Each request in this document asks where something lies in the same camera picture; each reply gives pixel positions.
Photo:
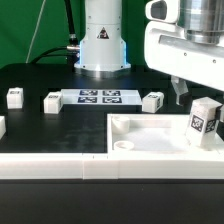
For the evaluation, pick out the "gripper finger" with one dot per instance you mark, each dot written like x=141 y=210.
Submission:
x=181 y=90
x=220 y=113

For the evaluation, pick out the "white square tabletop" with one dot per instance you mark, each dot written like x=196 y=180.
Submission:
x=144 y=134

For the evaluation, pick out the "white obstacle wall left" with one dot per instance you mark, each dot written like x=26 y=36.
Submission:
x=2 y=126

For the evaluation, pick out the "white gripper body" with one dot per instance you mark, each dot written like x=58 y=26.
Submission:
x=166 y=50

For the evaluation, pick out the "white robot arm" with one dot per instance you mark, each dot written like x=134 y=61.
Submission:
x=103 y=51

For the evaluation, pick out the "white marker base plate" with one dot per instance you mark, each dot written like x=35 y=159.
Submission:
x=101 y=97

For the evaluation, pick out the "white obstacle wall front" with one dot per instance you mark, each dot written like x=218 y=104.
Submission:
x=96 y=167

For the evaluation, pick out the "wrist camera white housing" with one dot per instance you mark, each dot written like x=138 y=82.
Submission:
x=167 y=11

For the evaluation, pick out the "white obstacle wall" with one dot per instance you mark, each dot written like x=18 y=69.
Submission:
x=96 y=167
x=2 y=126

